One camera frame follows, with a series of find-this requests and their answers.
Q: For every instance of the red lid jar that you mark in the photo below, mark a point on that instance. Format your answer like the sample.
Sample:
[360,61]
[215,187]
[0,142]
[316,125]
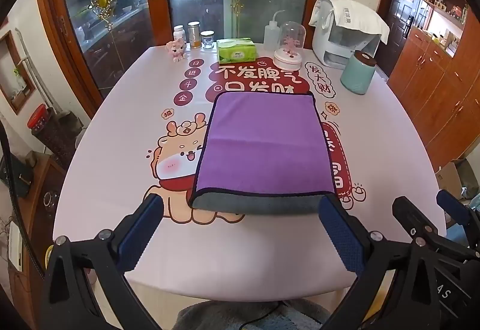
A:
[38,118]

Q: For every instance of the wooden wall cabinet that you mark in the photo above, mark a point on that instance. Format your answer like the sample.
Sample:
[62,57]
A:
[435,89]

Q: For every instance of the wooden side table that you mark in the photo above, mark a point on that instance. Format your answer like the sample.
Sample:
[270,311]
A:
[37,213]

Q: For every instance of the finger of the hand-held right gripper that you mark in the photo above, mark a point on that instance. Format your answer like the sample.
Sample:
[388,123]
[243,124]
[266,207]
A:
[408,213]
[452,206]

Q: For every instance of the white water dispenser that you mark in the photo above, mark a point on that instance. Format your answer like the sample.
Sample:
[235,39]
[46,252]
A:
[337,48]

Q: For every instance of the white cover cloth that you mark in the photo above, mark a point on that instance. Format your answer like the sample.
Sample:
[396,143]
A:
[356,14]

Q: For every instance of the amber glass jar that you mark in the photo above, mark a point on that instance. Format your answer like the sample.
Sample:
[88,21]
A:
[194,35]

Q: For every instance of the purple grey towel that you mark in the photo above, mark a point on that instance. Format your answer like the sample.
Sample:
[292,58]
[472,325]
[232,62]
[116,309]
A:
[262,142]

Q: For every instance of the clear glass jar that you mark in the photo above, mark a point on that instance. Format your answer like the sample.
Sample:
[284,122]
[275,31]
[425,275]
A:
[207,40]

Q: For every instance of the teal canister brown lid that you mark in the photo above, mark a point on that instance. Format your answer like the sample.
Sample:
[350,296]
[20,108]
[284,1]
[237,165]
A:
[358,74]

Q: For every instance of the white pill bottle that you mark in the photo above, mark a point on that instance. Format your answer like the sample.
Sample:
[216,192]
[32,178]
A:
[179,33]

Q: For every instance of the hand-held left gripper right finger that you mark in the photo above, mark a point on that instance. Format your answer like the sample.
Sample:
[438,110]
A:
[341,234]

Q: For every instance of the pink toy figure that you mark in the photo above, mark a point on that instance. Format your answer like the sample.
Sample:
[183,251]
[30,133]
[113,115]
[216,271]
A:
[177,50]

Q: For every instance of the cardboard box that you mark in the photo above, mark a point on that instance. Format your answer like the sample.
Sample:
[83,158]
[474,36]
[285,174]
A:
[450,180]

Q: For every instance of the glass dome ornament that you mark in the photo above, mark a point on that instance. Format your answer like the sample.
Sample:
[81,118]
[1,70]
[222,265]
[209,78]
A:
[288,48]

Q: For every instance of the dark entrance door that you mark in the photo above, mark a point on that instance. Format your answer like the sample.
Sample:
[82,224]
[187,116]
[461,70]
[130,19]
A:
[403,11]

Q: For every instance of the green tissue box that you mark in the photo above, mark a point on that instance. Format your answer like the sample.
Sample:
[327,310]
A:
[236,51]

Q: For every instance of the plastic squeeze bottle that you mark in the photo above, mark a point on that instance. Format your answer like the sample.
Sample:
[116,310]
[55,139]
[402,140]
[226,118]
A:
[270,38]

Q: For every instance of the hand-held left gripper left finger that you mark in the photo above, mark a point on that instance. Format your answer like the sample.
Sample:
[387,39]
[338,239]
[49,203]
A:
[141,234]

